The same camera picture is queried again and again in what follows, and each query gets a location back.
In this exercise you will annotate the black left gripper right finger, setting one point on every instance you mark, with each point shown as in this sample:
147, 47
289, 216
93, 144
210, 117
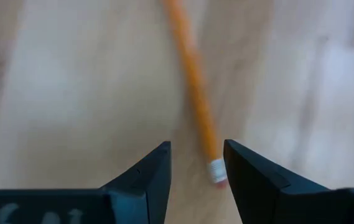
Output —
257, 193

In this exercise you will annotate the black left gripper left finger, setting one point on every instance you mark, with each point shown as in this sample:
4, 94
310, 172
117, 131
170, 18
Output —
151, 189

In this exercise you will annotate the orange pencil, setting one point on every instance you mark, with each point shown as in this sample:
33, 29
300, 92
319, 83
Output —
195, 84

